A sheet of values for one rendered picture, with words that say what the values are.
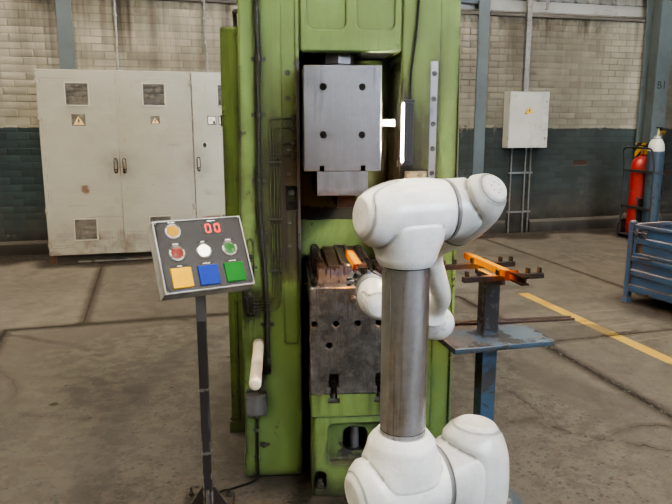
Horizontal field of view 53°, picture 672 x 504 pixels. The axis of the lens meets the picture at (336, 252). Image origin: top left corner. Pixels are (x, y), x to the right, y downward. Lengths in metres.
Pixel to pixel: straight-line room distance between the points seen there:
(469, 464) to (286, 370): 1.50
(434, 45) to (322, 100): 0.53
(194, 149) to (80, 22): 1.94
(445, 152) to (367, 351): 0.88
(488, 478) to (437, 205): 0.64
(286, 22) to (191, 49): 5.73
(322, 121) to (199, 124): 5.24
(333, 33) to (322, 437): 1.63
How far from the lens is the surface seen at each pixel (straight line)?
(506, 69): 9.66
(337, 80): 2.62
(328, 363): 2.72
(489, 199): 1.39
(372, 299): 1.83
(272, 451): 3.10
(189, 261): 2.48
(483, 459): 1.59
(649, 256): 6.19
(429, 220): 1.33
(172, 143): 7.78
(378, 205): 1.30
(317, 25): 2.78
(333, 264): 2.69
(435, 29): 2.84
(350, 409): 2.81
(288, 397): 2.99
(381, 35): 2.79
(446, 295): 1.79
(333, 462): 2.93
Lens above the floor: 1.56
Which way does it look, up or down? 11 degrees down
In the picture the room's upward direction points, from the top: straight up
